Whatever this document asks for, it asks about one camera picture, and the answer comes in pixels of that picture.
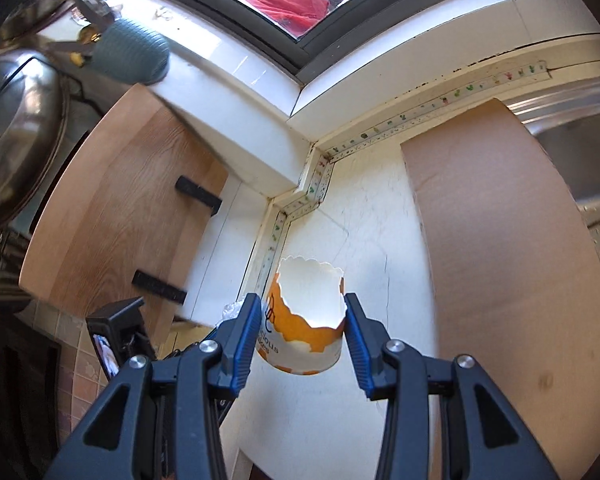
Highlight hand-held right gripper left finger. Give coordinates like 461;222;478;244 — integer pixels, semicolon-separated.
45;292;263;480

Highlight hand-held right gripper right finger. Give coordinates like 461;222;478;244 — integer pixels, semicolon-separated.
344;291;563;480

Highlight orange white paper cake cup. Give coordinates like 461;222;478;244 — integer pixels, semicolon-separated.
254;256;347;377

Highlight crumpled clear plastic bag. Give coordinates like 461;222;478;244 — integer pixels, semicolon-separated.
220;299;245;326

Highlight wooden cutting board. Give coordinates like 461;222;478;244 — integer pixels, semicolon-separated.
19;82;231;341

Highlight black metal board holder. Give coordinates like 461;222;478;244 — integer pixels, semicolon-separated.
132;175;223;306

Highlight flat cardboard sheet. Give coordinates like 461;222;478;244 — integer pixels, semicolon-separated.
400;97;600;480

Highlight stainless steel pot lid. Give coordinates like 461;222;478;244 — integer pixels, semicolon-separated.
0;49;68;233

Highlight grey blue ribbed utensil cup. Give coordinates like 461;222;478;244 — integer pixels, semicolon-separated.
90;16;171;86

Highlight stainless steel sink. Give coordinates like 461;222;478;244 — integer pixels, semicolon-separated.
504;72;600;321

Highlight red cloth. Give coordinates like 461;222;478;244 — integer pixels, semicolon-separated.
245;0;331;38

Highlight dark window frame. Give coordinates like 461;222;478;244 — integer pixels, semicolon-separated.
80;0;505;86

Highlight metal cutlery handles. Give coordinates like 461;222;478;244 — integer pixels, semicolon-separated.
45;0;126;68

